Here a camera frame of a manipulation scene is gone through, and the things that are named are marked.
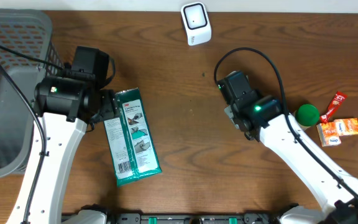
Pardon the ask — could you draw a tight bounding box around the red Nescafe coffee stick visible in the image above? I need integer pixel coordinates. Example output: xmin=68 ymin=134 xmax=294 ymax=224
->
xmin=319 ymin=91 xmax=347 ymax=123

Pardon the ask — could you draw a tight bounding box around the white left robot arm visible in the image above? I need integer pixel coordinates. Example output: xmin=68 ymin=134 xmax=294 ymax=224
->
xmin=7 ymin=75 xmax=112 ymax=223

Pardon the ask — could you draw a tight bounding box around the white barcode scanner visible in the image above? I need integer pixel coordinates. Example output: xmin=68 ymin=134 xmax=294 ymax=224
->
xmin=180 ymin=2 xmax=212 ymax=46

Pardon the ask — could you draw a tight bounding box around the orange tissue packet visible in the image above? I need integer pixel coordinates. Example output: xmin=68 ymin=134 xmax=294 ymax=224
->
xmin=316 ymin=122 xmax=341 ymax=147

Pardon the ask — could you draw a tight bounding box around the small orange box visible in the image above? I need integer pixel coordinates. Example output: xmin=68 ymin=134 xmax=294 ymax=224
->
xmin=334 ymin=118 xmax=358 ymax=136

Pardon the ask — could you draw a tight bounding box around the green 3M gloves package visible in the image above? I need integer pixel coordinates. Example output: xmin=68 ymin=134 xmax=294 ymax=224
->
xmin=103 ymin=88 xmax=162 ymax=187

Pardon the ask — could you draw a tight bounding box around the grey plastic mesh basket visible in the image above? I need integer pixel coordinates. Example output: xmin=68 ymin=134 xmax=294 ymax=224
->
xmin=0 ymin=9 xmax=62 ymax=178

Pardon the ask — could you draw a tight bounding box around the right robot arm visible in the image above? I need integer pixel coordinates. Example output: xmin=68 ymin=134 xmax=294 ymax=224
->
xmin=223 ymin=90 xmax=358 ymax=223

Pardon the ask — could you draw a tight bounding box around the green lid cream jar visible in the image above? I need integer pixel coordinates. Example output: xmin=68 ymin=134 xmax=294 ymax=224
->
xmin=293 ymin=104 xmax=319 ymax=130

